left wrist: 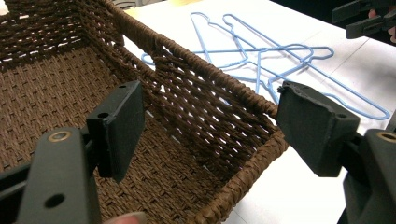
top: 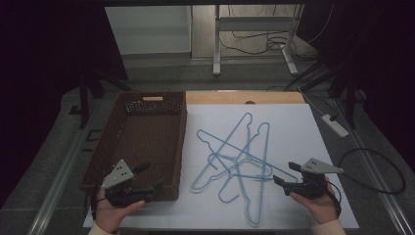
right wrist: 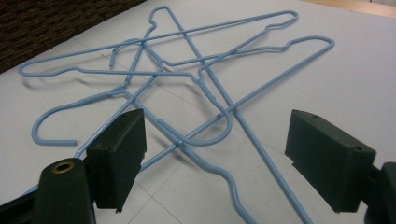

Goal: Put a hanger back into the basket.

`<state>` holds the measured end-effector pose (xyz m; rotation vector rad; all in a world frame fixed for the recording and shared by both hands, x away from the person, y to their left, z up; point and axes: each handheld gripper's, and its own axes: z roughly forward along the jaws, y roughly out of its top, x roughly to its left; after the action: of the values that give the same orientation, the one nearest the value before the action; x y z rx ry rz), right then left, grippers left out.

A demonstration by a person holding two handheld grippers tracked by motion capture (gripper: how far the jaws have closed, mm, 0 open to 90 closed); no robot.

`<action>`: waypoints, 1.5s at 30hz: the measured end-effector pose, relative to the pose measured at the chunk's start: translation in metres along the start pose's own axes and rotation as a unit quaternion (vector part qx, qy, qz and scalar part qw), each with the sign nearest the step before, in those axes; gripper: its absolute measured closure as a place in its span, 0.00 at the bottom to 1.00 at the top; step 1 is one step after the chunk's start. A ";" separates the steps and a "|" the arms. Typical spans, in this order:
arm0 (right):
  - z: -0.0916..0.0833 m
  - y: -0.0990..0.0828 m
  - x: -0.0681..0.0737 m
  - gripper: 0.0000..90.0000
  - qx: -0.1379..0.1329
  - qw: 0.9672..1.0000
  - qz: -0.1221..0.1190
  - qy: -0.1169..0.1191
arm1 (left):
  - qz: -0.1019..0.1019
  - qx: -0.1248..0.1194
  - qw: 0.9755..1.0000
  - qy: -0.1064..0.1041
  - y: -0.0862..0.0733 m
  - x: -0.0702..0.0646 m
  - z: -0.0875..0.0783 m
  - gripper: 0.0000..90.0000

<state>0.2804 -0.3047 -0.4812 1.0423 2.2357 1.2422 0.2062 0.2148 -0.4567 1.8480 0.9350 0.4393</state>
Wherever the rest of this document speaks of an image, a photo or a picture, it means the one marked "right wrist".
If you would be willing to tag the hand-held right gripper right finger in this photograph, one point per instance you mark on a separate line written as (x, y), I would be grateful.
(327, 161)

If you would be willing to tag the white table cover sheet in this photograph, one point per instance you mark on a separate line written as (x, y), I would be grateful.
(311, 93)

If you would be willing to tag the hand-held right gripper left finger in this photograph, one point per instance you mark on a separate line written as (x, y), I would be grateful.
(115, 155)

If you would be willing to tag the brown wicker basket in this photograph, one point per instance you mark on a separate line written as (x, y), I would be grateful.
(46, 25)

